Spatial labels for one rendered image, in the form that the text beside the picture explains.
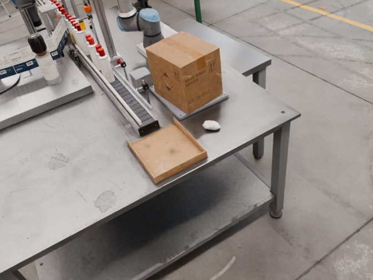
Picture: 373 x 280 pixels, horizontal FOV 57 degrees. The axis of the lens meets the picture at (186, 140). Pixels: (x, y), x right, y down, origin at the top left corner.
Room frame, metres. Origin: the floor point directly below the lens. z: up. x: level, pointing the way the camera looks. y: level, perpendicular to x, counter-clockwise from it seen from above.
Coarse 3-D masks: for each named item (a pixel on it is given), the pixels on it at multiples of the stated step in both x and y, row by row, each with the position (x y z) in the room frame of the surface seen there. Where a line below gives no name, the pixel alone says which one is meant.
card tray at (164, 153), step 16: (176, 128) 1.31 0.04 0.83; (128, 144) 1.24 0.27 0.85; (144, 144) 1.23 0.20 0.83; (160, 144) 1.21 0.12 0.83; (176, 144) 1.19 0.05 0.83; (192, 144) 1.17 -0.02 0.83; (144, 160) 1.13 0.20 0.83; (160, 160) 1.11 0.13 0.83; (176, 160) 1.09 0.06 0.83; (192, 160) 1.05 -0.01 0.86; (160, 176) 0.99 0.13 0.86
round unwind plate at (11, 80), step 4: (12, 76) 2.03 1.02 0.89; (16, 76) 2.02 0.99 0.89; (4, 80) 2.00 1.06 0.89; (8, 80) 1.99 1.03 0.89; (12, 80) 1.98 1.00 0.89; (16, 80) 1.97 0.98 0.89; (0, 84) 1.95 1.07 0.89; (4, 84) 1.94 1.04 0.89; (8, 84) 1.93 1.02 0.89; (12, 84) 1.93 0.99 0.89; (0, 88) 1.90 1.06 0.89; (4, 88) 1.89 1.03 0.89; (0, 92) 1.86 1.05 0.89
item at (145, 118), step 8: (88, 56) 2.15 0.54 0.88; (96, 72) 1.92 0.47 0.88; (120, 88) 1.69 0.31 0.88; (120, 96) 1.61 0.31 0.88; (128, 96) 1.59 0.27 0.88; (128, 104) 1.52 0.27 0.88; (136, 104) 1.50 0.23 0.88; (128, 112) 1.45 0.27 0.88; (136, 112) 1.44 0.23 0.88; (144, 112) 1.42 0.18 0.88; (144, 120) 1.36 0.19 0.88; (152, 120) 1.35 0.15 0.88
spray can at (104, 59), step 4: (100, 48) 1.79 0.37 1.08; (100, 52) 1.77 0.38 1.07; (104, 52) 1.78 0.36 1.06; (100, 56) 1.77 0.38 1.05; (104, 56) 1.77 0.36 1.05; (100, 60) 1.76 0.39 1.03; (104, 60) 1.76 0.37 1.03; (108, 60) 1.78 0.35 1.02; (104, 64) 1.76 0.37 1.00; (108, 64) 1.77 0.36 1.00; (104, 68) 1.76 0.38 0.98; (108, 68) 1.76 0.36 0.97; (104, 72) 1.76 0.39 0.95; (108, 72) 1.76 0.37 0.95; (112, 72) 1.78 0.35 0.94; (108, 76) 1.76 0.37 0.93; (112, 76) 1.77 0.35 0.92; (108, 80) 1.76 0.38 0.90; (112, 80) 1.76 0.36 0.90
